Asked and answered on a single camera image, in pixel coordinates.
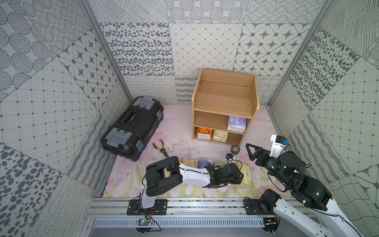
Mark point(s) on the yellow-green tissue pack shelf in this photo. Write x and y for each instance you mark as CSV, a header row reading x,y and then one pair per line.
x,y
219,164
247,179

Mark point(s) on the bright orange pack bottom shelf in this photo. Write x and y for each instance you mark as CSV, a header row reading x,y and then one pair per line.
x,y
204,133

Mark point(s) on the orange tissue pack top shelf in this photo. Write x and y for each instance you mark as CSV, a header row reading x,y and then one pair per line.
x,y
190,163

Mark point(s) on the yellow-green pack bottom shelf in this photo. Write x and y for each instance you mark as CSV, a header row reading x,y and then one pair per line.
x,y
220,136

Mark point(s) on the black plastic toolbox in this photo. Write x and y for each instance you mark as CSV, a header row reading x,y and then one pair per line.
x,y
131,133

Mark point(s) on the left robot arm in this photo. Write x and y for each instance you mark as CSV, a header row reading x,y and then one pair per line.
x,y
164,175

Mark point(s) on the yellow-green tissue pack top shelf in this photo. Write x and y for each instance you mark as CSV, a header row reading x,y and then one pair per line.
x,y
219,164

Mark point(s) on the purple tissue pack shelf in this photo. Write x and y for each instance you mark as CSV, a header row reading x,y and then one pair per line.
x,y
237,124
205,162

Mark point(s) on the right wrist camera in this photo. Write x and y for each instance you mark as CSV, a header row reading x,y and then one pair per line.
x,y
279,144

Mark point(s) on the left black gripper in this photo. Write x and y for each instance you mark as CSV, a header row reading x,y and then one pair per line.
x,y
213,173

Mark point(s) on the floral table mat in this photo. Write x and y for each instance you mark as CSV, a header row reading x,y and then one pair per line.
x,y
176,132

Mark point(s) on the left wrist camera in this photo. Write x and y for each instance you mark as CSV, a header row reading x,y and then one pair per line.
x,y
229,157

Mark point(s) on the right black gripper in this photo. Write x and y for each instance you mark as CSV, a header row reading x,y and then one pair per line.
x,y
259,151

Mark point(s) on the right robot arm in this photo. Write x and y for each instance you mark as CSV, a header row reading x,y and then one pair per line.
x,y
290,171

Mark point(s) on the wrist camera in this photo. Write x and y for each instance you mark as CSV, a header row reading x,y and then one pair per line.
x,y
279,144
229,157

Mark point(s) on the wooden three-tier shelf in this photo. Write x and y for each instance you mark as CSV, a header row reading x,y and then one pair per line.
x,y
220,94

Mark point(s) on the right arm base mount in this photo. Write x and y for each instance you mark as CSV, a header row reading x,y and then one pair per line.
x,y
258,207

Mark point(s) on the roll of grey tape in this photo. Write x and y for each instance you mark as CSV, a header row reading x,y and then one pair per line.
x,y
235,150

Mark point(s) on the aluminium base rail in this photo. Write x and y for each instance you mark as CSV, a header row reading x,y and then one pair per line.
x,y
191,212

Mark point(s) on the orange-handled pliers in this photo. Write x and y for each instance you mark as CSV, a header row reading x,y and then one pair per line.
x,y
161,149

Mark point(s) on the purple tissue pack top shelf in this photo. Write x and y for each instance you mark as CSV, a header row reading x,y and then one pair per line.
x,y
205,162

